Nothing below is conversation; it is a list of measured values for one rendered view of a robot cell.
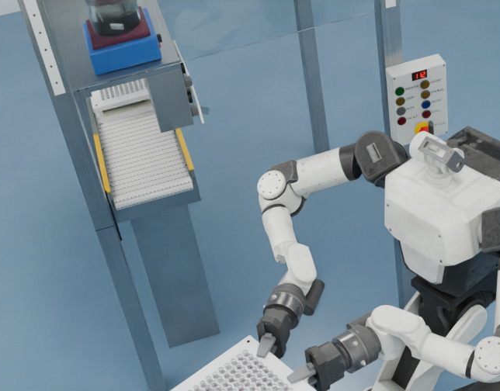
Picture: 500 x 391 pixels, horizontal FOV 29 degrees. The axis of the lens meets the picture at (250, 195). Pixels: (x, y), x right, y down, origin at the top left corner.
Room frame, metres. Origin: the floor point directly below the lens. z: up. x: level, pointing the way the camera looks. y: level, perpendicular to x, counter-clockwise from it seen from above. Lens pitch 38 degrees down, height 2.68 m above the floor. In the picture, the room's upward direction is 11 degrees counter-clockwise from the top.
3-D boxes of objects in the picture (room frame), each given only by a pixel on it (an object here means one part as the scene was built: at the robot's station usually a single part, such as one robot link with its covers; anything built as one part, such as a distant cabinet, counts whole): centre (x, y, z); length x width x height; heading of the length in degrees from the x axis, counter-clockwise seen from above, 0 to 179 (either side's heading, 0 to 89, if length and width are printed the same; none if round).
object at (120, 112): (3.03, 0.37, 0.84); 0.24 x 0.24 x 0.02; 7
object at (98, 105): (3.03, 0.37, 0.89); 0.25 x 0.24 x 0.02; 97
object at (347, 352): (1.44, -0.12, 1.03); 0.12 x 0.10 x 0.13; 113
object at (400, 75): (2.45, -0.56, 0.97); 0.17 x 0.06 x 0.26; 97
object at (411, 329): (1.48, -0.27, 1.04); 0.13 x 0.07 x 0.09; 49
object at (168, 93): (2.56, 0.19, 1.14); 0.22 x 0.11 x 0.20; 7
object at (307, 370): (1.41, -0.03, 1.05); 0.06 x 0.03 x 0.02; 113
